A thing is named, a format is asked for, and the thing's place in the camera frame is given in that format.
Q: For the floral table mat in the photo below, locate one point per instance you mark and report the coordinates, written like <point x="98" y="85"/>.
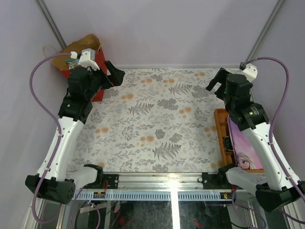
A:
<point x="158" y="120"/>

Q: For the teal snack packet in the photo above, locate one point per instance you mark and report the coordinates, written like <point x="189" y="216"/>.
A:
<point x="72" y="63"/>

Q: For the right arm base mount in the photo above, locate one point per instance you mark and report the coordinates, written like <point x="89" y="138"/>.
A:
<point x="215" y="180"/>

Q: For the orange wooden tray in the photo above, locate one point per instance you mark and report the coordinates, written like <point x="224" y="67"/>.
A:
<point x="220" y="116"/>

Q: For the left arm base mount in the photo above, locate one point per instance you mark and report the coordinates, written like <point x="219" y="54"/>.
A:
<point x="105" y="181"/>

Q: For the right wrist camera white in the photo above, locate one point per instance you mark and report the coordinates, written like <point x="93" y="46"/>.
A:
<point x="249" y="71"/>

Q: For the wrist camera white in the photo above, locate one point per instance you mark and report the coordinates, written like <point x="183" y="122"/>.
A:
<point x="86" y="58"/>
<point x="249" y="71"/>

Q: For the black object in tray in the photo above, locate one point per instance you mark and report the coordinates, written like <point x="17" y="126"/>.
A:
<point x="228" y="144"/>

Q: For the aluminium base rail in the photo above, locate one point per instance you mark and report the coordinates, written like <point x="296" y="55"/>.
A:
<point x="131" y="186"/>

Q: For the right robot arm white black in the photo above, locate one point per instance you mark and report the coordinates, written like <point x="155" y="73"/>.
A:
<point x="281" y="185"/>

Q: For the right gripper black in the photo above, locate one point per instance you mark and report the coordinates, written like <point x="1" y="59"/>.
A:
<point x="220" y="77"/>

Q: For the purple princess cloth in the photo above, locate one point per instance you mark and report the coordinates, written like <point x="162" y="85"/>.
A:
<point x="244" y="154"/>

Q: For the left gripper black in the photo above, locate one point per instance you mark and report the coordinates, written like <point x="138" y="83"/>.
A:
<point x="105" y="78"/>

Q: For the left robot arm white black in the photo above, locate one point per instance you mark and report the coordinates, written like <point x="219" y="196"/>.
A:
<point x="74" y="111"/>

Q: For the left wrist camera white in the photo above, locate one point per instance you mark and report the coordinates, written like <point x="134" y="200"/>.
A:
<point x="86" y="58"/>

